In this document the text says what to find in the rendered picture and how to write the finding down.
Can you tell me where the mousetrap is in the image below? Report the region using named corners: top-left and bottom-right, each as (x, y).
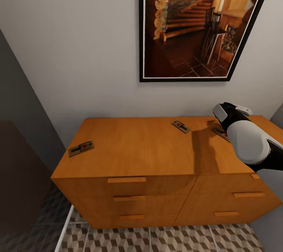
top-left (212, 127), bottom-right (231, 143)
top-left (171, 120), bottom-right (191, 133)
top-left (69, 140), bottom-right (94, 158)

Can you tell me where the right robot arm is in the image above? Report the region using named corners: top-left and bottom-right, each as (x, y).
top-left (213, 102), bottom-right (283, 203)

